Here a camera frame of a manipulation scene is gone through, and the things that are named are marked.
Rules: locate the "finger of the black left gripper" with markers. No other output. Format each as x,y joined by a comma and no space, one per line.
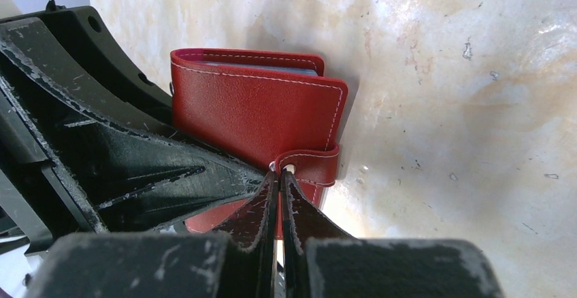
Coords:
123,93

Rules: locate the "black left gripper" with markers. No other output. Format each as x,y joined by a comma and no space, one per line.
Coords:
65,167

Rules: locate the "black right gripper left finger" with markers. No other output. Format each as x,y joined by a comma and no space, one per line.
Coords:
235,259

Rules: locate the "red leather card holder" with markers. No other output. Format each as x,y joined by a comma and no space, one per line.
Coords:
269,109

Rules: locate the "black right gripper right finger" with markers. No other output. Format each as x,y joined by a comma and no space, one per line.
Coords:
323,260

